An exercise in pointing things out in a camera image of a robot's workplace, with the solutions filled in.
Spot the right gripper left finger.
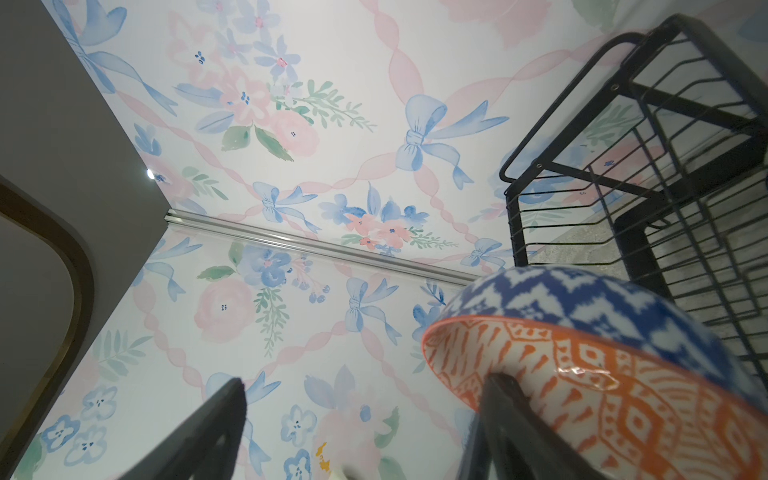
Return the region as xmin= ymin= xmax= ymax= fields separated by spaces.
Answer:
xmin=121 ymin=378 xmax=247 ymax=480

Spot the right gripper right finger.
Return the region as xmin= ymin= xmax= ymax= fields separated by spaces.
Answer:
xmin=457 ymin=373 xmax=603 ymax=480

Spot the red patterned bowl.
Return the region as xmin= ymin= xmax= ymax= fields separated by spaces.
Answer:
xmin=421 ymin=316 xmax=767 ymax=479

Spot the black wire dish rack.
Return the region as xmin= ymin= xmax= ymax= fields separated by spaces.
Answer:
xmin=499 ymin=14 xmax=767 ymax=384

